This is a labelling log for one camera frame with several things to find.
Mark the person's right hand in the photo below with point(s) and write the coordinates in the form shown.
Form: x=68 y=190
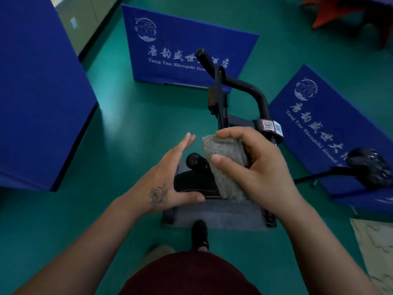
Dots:
x=267 y=175

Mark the person's right thumb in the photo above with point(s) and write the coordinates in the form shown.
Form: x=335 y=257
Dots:
x=228 y=165

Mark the person's right forearm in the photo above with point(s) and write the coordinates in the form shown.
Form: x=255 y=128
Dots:
x=319 y=251

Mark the black shoe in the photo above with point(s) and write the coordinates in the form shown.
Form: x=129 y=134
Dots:
x=200 y=233

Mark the red chair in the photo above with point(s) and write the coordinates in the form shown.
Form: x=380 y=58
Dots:
x=337 y=9

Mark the maroon shorts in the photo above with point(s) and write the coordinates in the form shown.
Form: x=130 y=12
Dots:
x=190 y=276

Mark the white patterned mat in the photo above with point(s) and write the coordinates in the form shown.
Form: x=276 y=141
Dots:
x=376 y=251

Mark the person's left thumb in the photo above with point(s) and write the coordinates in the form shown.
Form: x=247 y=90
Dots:
x=190 y=197

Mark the grey scouring cloth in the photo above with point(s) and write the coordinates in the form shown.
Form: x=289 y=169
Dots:
x=225 y=156

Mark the person's left hand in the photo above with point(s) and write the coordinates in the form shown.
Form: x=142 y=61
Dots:
x=159 y=184

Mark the grey cabinet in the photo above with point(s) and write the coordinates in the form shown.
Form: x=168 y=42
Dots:
x=83 y=18

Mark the blue printed flat panel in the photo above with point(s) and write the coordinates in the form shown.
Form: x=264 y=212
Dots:
x=325 y=125

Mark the blue printed standing panel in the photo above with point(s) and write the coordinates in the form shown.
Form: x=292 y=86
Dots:
x=178 y=46

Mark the black round-headed device on rod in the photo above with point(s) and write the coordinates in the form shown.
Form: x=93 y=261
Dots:
x=368 y=165

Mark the person's left forearm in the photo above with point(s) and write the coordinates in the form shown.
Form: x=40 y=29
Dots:
x=86 y=248

